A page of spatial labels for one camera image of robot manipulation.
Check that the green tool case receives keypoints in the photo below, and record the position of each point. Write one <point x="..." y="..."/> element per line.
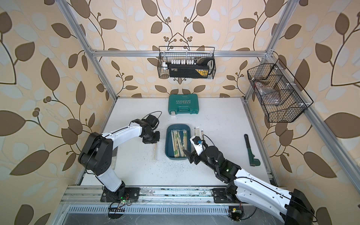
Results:
<point x="183" y="104"/>

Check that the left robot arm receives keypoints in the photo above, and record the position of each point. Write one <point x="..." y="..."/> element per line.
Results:
<point x="97" y="153"/>

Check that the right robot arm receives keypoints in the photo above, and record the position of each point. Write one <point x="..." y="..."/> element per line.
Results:
<point x="290" y="207"/>

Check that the plastic bag in basket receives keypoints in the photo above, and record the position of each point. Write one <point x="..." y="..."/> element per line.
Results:
<point x="269" y="96"/>

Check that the black wire basket right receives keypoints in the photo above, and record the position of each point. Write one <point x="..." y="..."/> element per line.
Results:
<point x="280" y="94"/>

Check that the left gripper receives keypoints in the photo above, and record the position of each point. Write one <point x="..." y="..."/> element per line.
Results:
<point x="148" y="142"/>

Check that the black wire basket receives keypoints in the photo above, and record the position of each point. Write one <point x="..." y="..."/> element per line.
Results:
<point x="280" y="94"/>
<point x="194" y="62"/>

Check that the wrapped chopsticks pair box right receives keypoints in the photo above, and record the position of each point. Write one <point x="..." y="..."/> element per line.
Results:
<point x="184" y="140"/>

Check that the green pipe wrench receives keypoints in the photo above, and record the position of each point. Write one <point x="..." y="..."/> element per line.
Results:
<point x="252" y="160"/>

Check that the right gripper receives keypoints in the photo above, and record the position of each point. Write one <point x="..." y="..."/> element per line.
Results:
<point x="192" y="155"/>

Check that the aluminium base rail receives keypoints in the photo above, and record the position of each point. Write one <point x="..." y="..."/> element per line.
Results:
<point x="147" y="194"/>

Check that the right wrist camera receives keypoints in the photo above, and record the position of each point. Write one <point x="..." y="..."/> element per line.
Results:
<point x="197" y="142"/>

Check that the wrapped chopsticks pair box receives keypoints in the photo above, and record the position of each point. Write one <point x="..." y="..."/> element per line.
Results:
<point x="184" y="140"/>
<point x="175" y="147"/>

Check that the wrapped chopsticks pair box left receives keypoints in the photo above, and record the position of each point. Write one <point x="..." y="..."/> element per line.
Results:
<point x="175" y="147"/>

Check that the black yellow box in basket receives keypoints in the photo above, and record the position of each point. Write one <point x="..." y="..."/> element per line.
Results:
<point x="202" y="70"/>

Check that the black wire basket back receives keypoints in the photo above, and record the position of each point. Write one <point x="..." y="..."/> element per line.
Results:
<point x="194" y="62"/>

